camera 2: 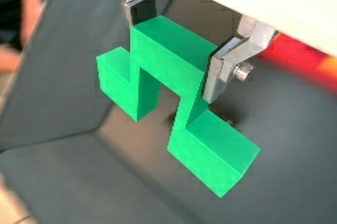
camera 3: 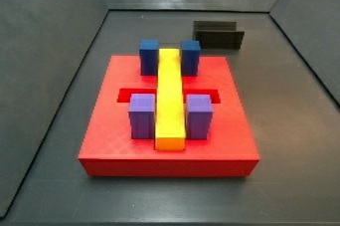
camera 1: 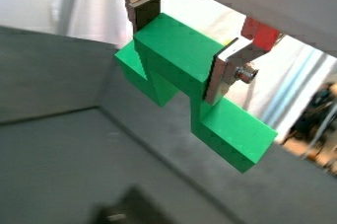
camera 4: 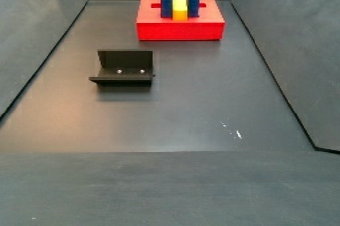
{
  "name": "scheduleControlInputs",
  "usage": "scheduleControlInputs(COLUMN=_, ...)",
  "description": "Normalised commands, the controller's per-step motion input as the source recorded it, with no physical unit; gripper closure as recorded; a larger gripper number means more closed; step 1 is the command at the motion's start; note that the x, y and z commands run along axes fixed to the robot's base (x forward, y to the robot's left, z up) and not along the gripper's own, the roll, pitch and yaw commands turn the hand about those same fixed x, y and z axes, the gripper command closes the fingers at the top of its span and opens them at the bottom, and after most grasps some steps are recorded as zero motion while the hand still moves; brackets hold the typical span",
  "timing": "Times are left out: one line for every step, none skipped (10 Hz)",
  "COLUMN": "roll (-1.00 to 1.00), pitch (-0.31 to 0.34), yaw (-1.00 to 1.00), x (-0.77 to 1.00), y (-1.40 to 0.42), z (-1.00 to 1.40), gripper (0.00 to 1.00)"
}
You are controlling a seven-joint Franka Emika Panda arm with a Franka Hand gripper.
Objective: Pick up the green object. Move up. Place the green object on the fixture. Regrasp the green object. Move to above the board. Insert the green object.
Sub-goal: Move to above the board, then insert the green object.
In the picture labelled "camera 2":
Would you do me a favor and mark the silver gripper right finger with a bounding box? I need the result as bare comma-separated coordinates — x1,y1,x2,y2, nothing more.
202,16,277,103

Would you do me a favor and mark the green stepped block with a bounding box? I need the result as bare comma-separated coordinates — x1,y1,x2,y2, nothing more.
94,15,262,199

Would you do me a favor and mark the person's forearm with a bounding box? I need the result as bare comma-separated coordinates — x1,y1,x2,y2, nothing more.
0,0,43,72

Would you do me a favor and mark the red base board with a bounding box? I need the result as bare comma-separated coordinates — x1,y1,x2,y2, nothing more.
259,34,337,95

